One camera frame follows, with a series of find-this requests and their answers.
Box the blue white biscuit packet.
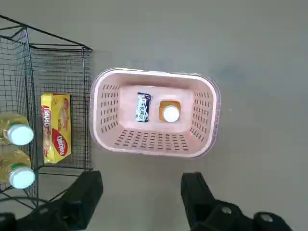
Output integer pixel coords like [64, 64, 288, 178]
[134, 92, 153, 123]

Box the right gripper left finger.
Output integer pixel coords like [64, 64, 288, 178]
[0, 170, 104, 231]

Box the black wire shelf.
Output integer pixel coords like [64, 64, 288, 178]
[0, 13, 94, 206]

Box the pink plastic basket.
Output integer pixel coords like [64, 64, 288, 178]
[89, 67, 221, 159]

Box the yellow biscuit box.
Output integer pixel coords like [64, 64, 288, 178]
[40, 92, 73, 165]

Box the yellow oil bottle white cap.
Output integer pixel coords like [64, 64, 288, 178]
[158, 99, 181, 123]
[0, 113, 35, 146]
[0, 150, 36, 190]

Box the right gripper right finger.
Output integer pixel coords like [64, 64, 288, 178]
[180, 171, 294, 231]

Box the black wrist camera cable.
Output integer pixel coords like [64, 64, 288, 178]
[0, 196, 52, 207]

